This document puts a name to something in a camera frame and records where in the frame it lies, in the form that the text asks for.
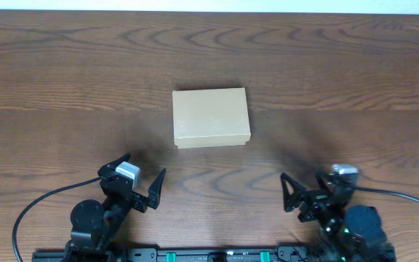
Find cardboard box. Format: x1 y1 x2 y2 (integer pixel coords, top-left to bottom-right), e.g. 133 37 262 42
172 87 251 149

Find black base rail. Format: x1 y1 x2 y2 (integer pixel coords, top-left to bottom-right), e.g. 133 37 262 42
31 245 396 262

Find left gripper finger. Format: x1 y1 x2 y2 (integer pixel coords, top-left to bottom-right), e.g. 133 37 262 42
148 168 166 210
98 153 131 175

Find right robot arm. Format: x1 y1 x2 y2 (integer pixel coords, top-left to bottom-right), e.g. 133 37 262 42
280 164 396 261

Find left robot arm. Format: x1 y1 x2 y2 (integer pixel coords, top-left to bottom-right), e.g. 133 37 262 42
63 153 166 261

